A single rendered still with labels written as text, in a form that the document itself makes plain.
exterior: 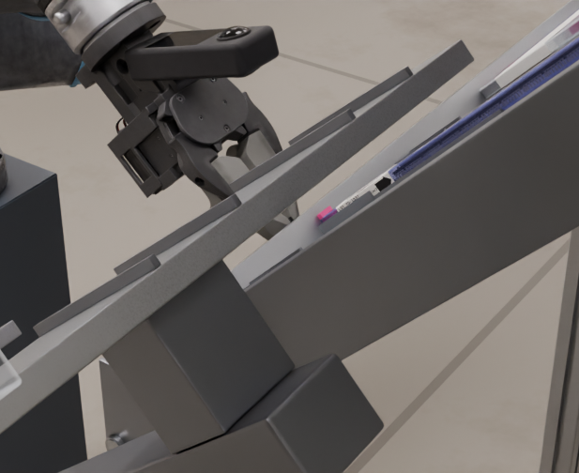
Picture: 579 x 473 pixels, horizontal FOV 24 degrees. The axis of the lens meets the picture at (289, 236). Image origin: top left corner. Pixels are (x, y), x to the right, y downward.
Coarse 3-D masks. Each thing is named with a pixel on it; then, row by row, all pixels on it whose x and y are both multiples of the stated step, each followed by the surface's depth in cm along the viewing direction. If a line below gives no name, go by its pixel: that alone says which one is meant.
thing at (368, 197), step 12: (456, 120) 105; (468, 132) 88; (420, 144) 108; (432, 156) 91; (396, 180) 93; (384, 192) 95; (360, 204) 96; (336, 216) 98; (348, 216) 97; (324, 228) 99; (276, 264) 91
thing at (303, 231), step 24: (576, 0) 132; (552, 24) 128; (528, 48) 124; (480, 72) 119; (456, 96) 115; (480, 96) 117; (432, 120) 112; (408, 144) 109; (360, 168) 105; (384, 168) 106; (336, 192) 102; (312, 216) 100; (288, 240) 97; (312, 240) 99; (240, 264) 94; (264, 264) 95
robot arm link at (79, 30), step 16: (64, 0) 101; (80, 0) 100; (96, 0) 100; (112, 0) 100; (128, 0) 101; (144, 0) 102; (48, 16) 103; (64, 16) 101; (80, 16) 100; (96, 16) 100; (112, 16) 100; (64, 32) 102; (80, 32) 101; (96, 32) 101; (80, 48) 102
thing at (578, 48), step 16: (576, 48) 81; (544, 64) 83; (560, 64) 83; (528, 80) 84; (544, 80) 84; (496, 96) 86; (512, 96) 86; (480, 112) 87; (448, 128) 91; (464, 128) 89; (432, 144) 91; (448, 144) 90; (416, 160) 92; (400, 176) 94
